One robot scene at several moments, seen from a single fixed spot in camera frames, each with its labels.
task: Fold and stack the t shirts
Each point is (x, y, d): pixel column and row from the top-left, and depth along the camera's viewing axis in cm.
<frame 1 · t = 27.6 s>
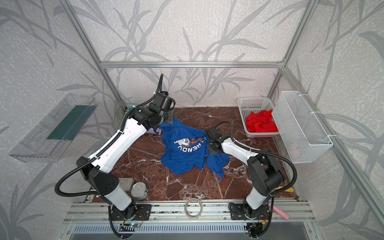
left hand: (170, 109, 78), fingers closed
right hand: (214, 143, 93), fingers closed
blue printed t shirt: (186, 148, 95), point 4 cm above the table
red t shirt: (261, 122, 107), point 5 cm above the table
silver metal can: (139, 190, 77), point 6 cm above the table

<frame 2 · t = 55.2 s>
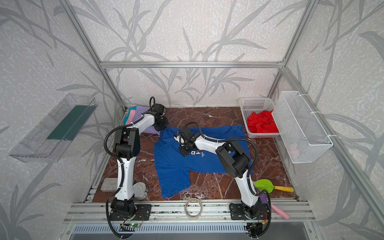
left hand: (168, 120, 108), fingers closed
right hand: (182, 145, 96), fingers closed
blue printed t shirt: (172, 170, 89), on the table
the other named things where they were.

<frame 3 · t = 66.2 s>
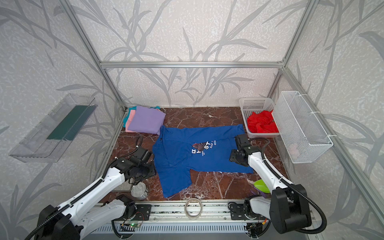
left hand: (157, 168, 81), fingers open
right hand: (235, 153, 87), fingers open
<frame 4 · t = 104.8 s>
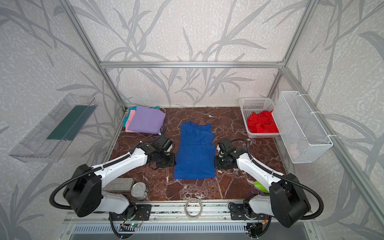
left hand: (176, 159, 84), fingers open
right hand: (215, 160, 86), fingers open
blue printed t shirt: (195, 157, 96), on the table
the other named things where they were.

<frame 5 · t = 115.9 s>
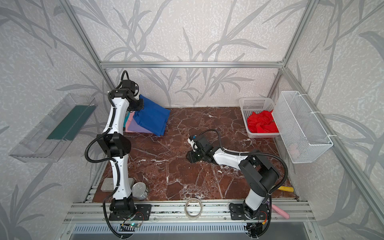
left hand: (140, 101, 94), fingers closed
right hand: (188, 151, 89), fingers open
blue printed t shirt: (153, 117, 102), point 11 cm above the table
the other named things where they were.

